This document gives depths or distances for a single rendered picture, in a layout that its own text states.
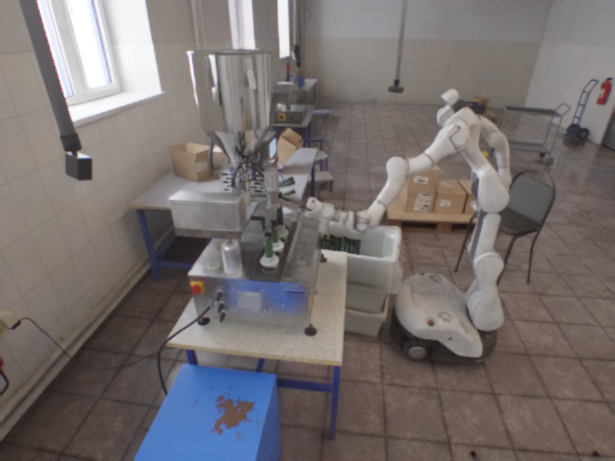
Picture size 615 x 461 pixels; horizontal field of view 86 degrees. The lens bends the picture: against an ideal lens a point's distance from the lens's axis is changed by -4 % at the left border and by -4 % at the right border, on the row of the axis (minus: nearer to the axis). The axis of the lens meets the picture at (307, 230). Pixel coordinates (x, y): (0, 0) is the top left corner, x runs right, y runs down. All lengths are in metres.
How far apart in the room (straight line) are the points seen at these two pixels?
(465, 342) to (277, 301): 1.33
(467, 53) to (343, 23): 3.66
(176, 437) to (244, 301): 0.54
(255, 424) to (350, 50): 10.74
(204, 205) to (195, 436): 0.84
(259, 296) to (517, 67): 11.51
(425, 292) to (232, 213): 1.65
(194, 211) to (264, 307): 0.48
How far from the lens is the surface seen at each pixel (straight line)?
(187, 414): 1.55
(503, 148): 2.26
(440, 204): 3.98
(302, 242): 1.59
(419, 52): 11.57
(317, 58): 11.50
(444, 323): 2.27
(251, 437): 1.45
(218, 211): 1.29
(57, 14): 3.39
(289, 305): 1.43
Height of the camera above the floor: 1.86
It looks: 30 degrees down
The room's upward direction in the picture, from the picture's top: straight up
